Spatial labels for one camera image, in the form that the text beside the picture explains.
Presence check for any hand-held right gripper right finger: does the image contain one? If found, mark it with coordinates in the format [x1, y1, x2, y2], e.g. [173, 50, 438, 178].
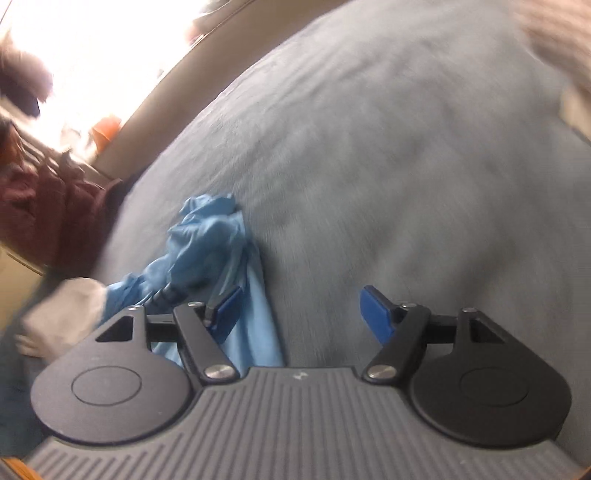
[360, 285, 506, 383]

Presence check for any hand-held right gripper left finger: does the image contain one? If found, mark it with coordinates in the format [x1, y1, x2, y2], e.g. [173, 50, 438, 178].
[95, 286, 244, 384]

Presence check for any light blue printed t-shirt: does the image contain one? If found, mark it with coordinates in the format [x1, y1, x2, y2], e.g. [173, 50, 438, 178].
[104, 194, 284, 367]

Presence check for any grey bed blanket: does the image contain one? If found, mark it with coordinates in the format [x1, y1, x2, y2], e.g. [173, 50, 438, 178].
[0, 0, 591, 462]

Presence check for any white folded shirt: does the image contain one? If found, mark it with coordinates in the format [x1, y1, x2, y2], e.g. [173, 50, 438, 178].
[14, 277, 107, 361]

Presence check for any orange plastic bag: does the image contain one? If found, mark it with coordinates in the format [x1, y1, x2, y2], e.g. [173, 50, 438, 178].
[90, 115, 123, 148]

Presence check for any barred window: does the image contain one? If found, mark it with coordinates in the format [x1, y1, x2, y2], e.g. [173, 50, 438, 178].
[0, 0, 222, 144]

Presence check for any cream folded cloth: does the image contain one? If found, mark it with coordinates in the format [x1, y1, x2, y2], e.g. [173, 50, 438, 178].
[558, 88, 591, 134]

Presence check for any checked folded cloth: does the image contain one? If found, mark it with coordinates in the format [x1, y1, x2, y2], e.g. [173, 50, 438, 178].
[517, 0, 591, 84]

